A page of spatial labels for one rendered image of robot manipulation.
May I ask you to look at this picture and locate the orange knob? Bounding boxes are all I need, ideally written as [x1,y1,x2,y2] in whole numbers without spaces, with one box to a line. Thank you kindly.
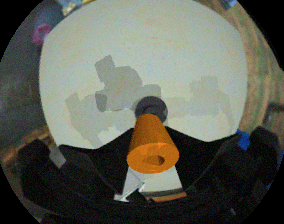
[126,113,179,175]

